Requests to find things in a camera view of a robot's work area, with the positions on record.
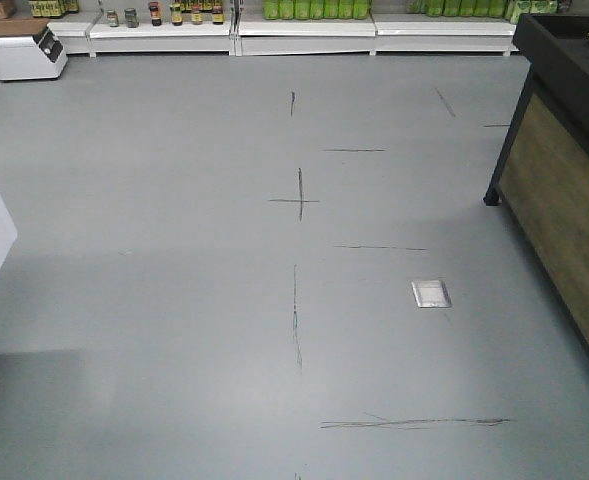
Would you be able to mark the metal floor outlet cover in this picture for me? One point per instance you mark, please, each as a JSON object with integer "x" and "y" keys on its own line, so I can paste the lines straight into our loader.
{"x": 431, "y": 293}

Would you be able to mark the white store shelf unit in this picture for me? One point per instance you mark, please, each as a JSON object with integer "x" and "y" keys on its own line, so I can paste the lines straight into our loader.
{"x": 245, "y": 32}

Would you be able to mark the yellow-lid jar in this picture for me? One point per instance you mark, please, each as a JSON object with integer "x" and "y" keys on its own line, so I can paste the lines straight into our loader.
{"x": 176, "y": 16}

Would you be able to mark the red-lid dark jar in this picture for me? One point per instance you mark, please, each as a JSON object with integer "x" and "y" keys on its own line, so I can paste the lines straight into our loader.
{"x": 155, "y": 13}

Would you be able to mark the black wooden display stand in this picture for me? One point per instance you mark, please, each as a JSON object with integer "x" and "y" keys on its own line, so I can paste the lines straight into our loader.
{"x": 542, "y": 172}

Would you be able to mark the grey-lid glass jar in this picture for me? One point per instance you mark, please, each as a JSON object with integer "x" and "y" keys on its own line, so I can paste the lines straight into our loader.
{"x": 131, "y": 18}

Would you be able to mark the green-lid glass jar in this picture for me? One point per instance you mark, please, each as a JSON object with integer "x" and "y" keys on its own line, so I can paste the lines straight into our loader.
{"x": 112, "y": 18}

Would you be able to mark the white box appliance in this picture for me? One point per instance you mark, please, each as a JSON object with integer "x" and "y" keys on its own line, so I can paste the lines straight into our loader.
{"x": 32, "y": 57}

